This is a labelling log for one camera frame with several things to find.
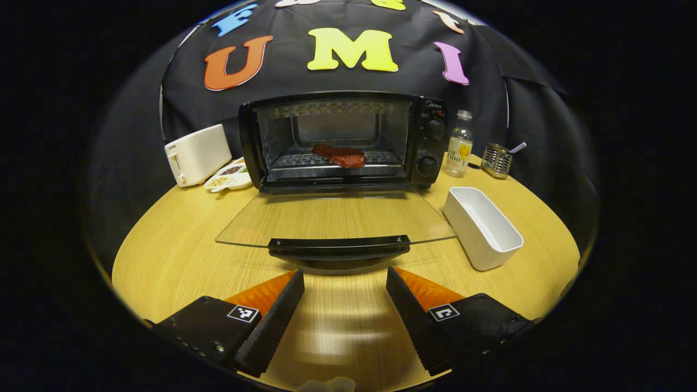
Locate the white rectangular dish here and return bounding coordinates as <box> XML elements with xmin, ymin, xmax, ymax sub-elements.
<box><xmin>442</xmin><ymin>187</ymin><xmax>524</xmax><ymax>272</ymax></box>

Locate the metal utensil holder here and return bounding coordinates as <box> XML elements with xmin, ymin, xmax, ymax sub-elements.
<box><xmin>480</xmin><ymin>143</ymin><xmax>512</xmax><ymax>180</ymax></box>

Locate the white divided seasoning plate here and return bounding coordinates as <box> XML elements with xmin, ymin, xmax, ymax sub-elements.
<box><xmin>204</xmin><ymin>158</ymin><xmax>254</xmax><ymax>193</ymax></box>

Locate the clear glass bottle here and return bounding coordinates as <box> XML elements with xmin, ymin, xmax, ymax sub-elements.
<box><xmin>444</xmin><ymin>110</ymin><xmax>473</xmax><ymax>179</ymax></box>

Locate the white toaster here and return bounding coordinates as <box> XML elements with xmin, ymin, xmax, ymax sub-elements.
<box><xmin>164</xmin><ymin>124</ymin><xmax>233</xmax><ymax>188</ymax></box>

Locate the black electric oven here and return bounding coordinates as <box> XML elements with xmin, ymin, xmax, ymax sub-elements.
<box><xmin>215</xmin><ymin>91</ymin><xmax>457</xmax><ymax>271</ymax></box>

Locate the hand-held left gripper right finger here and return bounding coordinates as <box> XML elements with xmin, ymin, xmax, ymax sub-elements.
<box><xmin>386</xmin><ymin>266</ymin><xmax>537</xmax><ymax>376</ymax></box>

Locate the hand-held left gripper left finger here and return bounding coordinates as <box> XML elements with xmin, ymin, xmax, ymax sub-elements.
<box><xmin>152</xmin><ymin>269</ymin><xmax>305</xmax><ymax>377</ymax></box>

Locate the brown meat steak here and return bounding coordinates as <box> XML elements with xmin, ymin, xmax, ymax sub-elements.
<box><xmin>311</xmin><ymin>143</ymin><xmax>366</xmax><ymax>169</ymax></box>

